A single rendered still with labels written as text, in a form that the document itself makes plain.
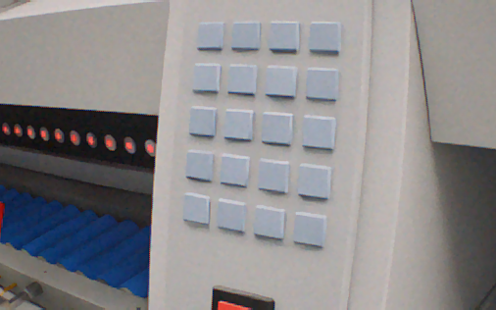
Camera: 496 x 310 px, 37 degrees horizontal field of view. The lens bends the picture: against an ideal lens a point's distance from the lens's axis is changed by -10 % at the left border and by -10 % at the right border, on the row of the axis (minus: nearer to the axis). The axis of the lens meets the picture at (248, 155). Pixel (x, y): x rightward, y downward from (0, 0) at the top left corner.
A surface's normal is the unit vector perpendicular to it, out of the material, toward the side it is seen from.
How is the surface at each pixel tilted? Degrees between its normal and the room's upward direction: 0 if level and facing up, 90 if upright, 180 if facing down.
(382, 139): 90
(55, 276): 22
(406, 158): 90
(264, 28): 90
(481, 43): 113
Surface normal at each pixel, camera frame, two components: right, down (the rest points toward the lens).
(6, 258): -0.17, -0.92
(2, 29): -0.62, 0.37
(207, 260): -0.64, -0.01
